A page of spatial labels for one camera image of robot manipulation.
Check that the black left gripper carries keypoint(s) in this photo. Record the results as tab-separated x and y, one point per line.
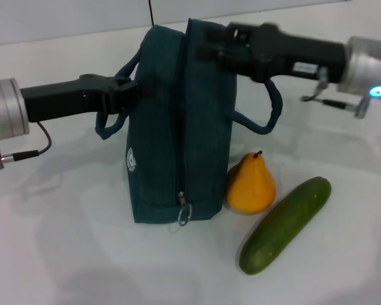
63	98

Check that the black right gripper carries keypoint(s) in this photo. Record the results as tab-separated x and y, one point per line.
292	54

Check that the dark teal fabric lunch bag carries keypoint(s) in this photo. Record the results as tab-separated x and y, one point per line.
184	127

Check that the orange yellow pear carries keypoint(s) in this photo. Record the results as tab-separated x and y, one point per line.
251	187

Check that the green cucumber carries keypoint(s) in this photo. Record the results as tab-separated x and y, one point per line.
282	228

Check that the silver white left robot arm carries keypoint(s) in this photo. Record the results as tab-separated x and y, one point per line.
6	111

